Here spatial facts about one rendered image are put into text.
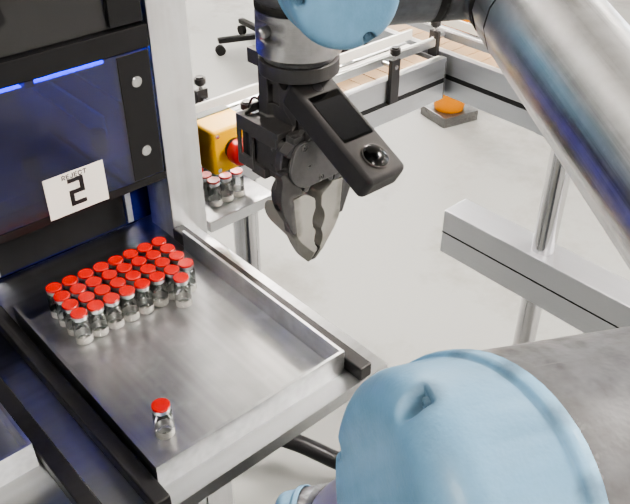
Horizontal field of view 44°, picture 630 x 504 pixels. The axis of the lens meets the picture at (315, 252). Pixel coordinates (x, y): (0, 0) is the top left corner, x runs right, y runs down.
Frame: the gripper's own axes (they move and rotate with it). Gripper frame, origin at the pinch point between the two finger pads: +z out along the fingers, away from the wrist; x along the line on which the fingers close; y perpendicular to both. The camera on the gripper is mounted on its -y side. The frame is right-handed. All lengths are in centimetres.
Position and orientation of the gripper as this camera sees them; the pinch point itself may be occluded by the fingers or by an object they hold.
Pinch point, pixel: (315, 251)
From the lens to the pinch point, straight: 78.9
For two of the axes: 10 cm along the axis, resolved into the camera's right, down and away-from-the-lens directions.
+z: 0.0, 8.1, 5.8
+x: -7.4, 3.9, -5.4
